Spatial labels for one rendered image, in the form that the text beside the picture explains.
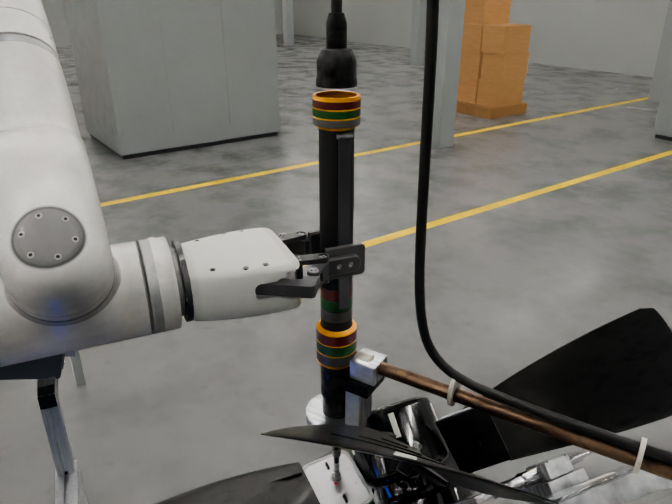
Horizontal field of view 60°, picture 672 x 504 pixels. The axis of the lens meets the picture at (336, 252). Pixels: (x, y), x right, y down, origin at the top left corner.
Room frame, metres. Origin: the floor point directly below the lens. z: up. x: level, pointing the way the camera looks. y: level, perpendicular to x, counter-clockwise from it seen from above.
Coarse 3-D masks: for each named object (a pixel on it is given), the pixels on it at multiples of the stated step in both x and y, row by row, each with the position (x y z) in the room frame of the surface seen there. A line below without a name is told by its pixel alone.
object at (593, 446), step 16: (384, 368) 0.49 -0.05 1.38; (400, 368) 0.49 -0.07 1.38; (416, 384) 0.47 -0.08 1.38; (432, 384) 0.47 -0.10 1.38; (448, 384) 0.47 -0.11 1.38; (464, 400) 0.45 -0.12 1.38; (480, 400) 0.44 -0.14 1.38; (496, 416) 0.43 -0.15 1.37; (512, 416) 0.42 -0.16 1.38; (528, 416) 0.42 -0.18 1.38; (544, 432) 0.41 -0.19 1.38; (560, 432) 0.40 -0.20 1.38; (576, 432) 0.40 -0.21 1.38; (592, 448) 0.38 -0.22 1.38; (608, 448) 0.38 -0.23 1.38; (624, 448) 0.38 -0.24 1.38; (656, 464) 0.36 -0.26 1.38
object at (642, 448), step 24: (336, 0) 0.53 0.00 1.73; (432, 0) 0.48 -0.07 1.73; (432, 24) 0.48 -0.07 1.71; (432, 48) 0.48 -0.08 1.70; (432, 72) 0.48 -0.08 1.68; (432, 96) 0.48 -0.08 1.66; (432, 120) 0.48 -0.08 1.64; (432, 360) 0.47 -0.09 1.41; (456, 384) 0.46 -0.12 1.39; (480, 384) 0.45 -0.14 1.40; (528, 408) 0.42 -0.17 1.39; (600, 432) 0.39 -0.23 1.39; (648, 456) 0.37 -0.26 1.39
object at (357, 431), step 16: (272, 432) 0.36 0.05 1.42; (288, 432) 0.36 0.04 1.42; (304, 432) 0.36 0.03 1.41; (320, 432) 0.37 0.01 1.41; (336, 432) 0.38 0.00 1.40; (352, 432) 0.40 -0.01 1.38; (368, 432) 0.43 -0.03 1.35; (384, 432) 0.48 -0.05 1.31; (352, 448) 0.33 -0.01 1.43; (368, 448) 0.33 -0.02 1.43; (384, 448) 0.35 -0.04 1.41; (400, 448) 0.37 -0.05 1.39; (416, 464) 0.32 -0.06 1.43; (432, 464) 0.32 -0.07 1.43; (448, 480) 0.46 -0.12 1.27; (464, 480) 0.36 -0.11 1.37; (480, 480) 0.31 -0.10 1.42; (496, 496) 0.37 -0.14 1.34; (512, 496) 0.33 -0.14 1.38; (528, 496) 0.30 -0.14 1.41
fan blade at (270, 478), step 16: (288, 464) 0.56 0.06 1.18; (224, 480) 0.56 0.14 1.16; (240, 480) 0.55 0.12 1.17; (256, 480) 0.54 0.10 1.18; (272, 480) 0.54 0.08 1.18; (288, 480) 0.53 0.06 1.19; (304, 480) 0.53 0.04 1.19; (176, 496) 0.55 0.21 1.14; (192, 496) 0.54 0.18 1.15; (208, 496) 0.53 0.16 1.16; (224, 496) 0.52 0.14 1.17; (240, 496) 0.52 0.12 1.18; (256, 496) 0.51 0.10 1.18; (272, 496) 0.51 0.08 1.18; (288, 496) 0.51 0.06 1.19; (304, 496) 0.51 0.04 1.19
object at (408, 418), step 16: (416, 400) 0.59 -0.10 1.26; (384, 416) 0.57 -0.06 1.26; (400, 416) 0.56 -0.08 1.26; (416, 416) 0.57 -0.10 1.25; (432, 416) 0.59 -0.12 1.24; (400, 432) 0.55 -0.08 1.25; (416, 432) 0.55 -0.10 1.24; (432, 432) 0.56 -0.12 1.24; (432, 448) 0.54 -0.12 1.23; (368, 464) 0.54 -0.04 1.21; (384, 464) 0.53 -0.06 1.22; (368, 480) 0.53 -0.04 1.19; (384, 480) 0.52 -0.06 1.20; (400, 480) 0.52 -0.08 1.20; (416, 480) 0.52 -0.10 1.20; (384, 496) 0.52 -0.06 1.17; (400, 496) 0.51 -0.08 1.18; (416, 496) 0.50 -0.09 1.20; (432, 496) 0.49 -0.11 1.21; (448, 496) 0.49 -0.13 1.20; (464, 496) 0.50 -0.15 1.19
